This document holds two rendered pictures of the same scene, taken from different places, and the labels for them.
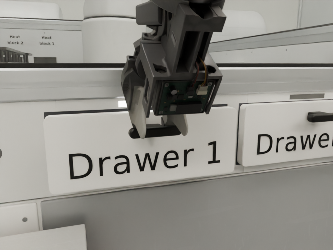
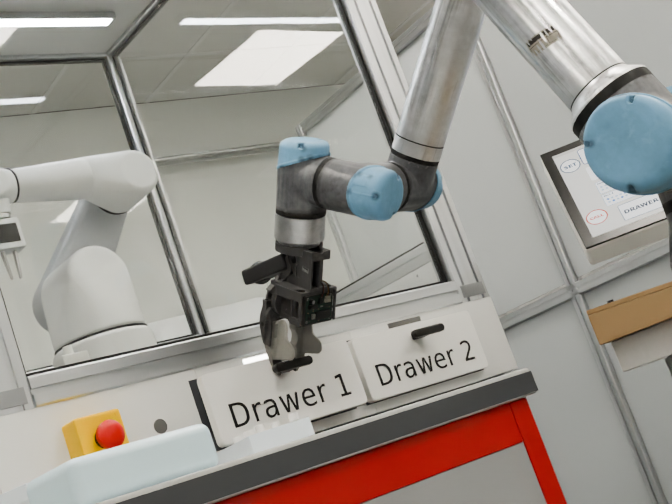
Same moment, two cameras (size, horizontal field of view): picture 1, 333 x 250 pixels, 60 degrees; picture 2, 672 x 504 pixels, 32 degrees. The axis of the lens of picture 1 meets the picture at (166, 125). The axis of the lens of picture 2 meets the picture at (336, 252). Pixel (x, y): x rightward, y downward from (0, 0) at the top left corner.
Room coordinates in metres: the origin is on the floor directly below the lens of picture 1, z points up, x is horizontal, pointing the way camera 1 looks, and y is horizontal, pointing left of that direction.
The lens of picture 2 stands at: (-1.29, 0.62, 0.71)
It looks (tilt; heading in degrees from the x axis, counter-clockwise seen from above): 11 degrees up; 336
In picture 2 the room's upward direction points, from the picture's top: 20 degrees counter-clockwise
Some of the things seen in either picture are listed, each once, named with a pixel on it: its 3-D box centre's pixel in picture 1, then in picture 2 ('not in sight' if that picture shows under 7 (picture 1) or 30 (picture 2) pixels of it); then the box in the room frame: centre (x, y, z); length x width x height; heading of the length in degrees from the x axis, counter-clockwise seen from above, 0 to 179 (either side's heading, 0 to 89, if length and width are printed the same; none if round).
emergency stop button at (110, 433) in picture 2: not in sight; (108, 435); (0.29, 0.33, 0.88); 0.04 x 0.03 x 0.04; 108
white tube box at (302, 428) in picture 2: not in sight; (265, 450); (0.10, 0.19, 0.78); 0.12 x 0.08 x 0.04; 7
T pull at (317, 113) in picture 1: (320, 115); (423, 332); (0.51, -0.28, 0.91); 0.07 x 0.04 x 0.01; 108
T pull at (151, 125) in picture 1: (153, 129); (288, 366); (0.40, 0.02, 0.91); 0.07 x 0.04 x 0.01; 108
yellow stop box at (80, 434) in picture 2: not in sight; (98, 441); (0.32, 0.34, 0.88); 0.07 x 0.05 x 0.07; 108
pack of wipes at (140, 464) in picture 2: not in sight; (123, 473); (-0.23, 0.42, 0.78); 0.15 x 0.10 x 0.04; 110
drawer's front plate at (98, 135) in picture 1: (149, 146); (285, 390); (0.42, 0.03, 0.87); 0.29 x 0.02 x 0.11; 108
